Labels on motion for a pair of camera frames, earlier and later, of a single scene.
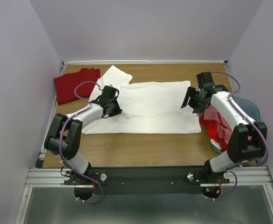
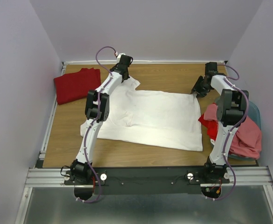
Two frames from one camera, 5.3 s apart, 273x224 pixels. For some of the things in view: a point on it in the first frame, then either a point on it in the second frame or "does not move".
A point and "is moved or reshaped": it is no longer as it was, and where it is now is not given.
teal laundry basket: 249,108 does not move
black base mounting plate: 146,181 does not move
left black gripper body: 115,108 -> 127,77
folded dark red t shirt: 64,85 does not move
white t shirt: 164,108 is moved or reshaped
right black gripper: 198,109 -> 201,94
